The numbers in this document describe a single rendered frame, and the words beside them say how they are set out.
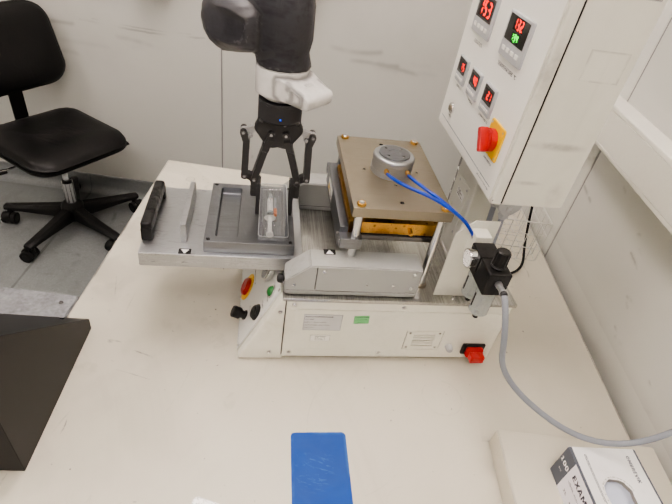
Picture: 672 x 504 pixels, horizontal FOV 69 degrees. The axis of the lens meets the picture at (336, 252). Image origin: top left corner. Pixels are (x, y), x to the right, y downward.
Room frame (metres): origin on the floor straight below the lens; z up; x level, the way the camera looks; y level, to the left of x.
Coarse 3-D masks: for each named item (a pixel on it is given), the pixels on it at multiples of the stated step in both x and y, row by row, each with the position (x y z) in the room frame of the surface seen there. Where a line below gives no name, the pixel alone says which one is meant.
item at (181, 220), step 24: (168, 192) 0.83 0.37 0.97; (192, 192) 0.79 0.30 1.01; (168, 216) 0.75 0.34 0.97; (192, 216) 0.77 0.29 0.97; (144, 240) 0.67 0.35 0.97; (168, 240) 0.68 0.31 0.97; (192, 240) 0.69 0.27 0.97; (144, 264) 0.63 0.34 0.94; (168, 264) 0.64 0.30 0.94; (192, 264) 0.65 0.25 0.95; (216, 264) 0.66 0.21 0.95; (240, 264) 0.67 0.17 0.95; (264, 264) 0.68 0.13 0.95
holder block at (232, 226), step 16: (224, 192) 0.85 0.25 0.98; (240, 192) 0.86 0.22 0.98; (224, 208) 0.80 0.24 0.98; (240, 208) 0.81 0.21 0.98; (208, 224) 0.72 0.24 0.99; (224, 224) 0.75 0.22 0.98; (240, 224) 0.73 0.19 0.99; (256, 224) 0.74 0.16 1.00; (288, 224) 0.76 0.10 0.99; (208, 240) 0.67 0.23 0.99; (224, 240) 0.68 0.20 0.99; (240, 240) 0.69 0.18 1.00; (256, 240) 0.70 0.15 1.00; (288, 240) 0.71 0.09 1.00
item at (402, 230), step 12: (348, 204) 0.77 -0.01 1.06; (348, 216) 0.73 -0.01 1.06; (348, 228) 0.72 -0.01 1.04; (372, 228) 0.73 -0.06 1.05; (384, 228) 0.73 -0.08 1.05; (396, 228) 0.74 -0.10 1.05; (408, 228) 0.74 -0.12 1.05; (420, 228) 0.75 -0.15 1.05; (432, 228) 0.75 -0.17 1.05; (396, 240) 0.74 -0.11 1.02; (408, 240) 0.74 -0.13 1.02; (420, 240) 0.75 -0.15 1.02
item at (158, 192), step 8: (160, 184) 0.80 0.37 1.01; (152, 192) 0.77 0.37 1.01; (160, 192) 0.77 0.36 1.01; (152, 200) 0.74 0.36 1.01; (160, 200) 0.76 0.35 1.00; (152, 208) 0.72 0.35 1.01; (144, 216) 0.69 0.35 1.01; (152, 216) 0.69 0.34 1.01; (144, 224) 0.67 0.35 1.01; (152, 224) 0.68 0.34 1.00; (144, 232) 0.67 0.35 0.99; (152, 232) 0.68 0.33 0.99
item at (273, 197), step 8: (264, 184) 0.87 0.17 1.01; (272, 184) 0.88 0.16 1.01; (280, 184) 0.88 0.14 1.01; (264, 192) 0.84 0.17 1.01; (272, 192) 0.85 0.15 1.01; (280, 192) 0.85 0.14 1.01; (264, 200) 0.81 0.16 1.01; (272, 200) 0.82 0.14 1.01; (280, 200) 0.82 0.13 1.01; (264, 208) 0.78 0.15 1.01; (272, 208) 0.79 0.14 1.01; (280, 208) 0.79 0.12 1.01; (264, 216) 0.76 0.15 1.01; (272, 216) 0.76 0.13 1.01; (280, 216) 0.77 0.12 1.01; (264, 224) 0.73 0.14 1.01; (272, 224) 0.74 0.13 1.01; (280, 224) 0.74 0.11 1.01; (264, 232) 0.71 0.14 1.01; (272, 232) 0.71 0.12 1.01; (280, 232) 0.72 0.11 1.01
